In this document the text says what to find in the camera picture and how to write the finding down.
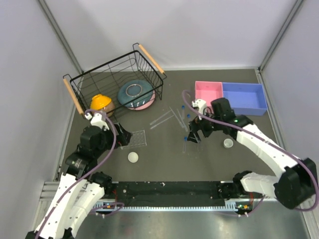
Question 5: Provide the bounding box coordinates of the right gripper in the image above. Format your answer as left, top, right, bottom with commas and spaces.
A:
187, 107, 223, 143

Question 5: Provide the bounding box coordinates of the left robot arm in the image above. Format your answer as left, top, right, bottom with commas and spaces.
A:
26, 123, 132, 239

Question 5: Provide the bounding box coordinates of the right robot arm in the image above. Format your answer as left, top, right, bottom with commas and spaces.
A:
188, 98, 319, 210

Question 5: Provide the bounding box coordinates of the clear test tube rack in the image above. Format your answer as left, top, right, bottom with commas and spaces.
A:
121, 130, 147, 149

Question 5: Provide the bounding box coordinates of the white round lid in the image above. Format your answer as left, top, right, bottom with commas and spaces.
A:
128, 152, 139, 163

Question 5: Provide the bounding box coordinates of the clear pipette long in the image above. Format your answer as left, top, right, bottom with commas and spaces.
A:
150, 110, 171, 125

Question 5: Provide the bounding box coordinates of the small white cup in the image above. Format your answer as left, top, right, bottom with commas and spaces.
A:
223, 138, 234, 149

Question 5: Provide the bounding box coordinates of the pink ceramic plate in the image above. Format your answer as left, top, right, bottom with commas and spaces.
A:
125, 91, 156, 111

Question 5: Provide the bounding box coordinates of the yellow and brown bowl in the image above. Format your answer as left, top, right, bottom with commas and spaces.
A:
90, 94, 115, 117

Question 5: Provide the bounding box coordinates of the blue ceramic plate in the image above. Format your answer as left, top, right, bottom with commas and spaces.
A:
117, 80, 153, 106

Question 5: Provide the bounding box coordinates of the pink plastic bin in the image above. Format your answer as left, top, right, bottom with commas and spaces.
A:
195, 81, 223, 109

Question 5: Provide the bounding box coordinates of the blue plastic bin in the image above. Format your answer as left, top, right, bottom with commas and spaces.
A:
222, 82, 268, 116

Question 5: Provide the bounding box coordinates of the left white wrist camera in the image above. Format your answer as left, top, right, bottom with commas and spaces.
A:
84, 113, 110, 131

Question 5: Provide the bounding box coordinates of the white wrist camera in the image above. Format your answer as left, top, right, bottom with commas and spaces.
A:
191, 99, 207, 115
84, 113, 110, 131

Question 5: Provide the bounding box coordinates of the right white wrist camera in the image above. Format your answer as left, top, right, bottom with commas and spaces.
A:
191, 99, 207, 115

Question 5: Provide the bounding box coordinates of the black wire dish basket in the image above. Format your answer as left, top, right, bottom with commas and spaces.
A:
63, 43, 167, 120

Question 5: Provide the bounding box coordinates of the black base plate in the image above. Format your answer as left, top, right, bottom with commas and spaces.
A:
84, 180, 250, 207

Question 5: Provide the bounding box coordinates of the grey slotted cable duct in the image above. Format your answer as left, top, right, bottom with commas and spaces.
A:
91, 201, 252, 212

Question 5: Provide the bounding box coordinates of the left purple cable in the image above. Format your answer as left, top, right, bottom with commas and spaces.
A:
33, 109, 125, 239

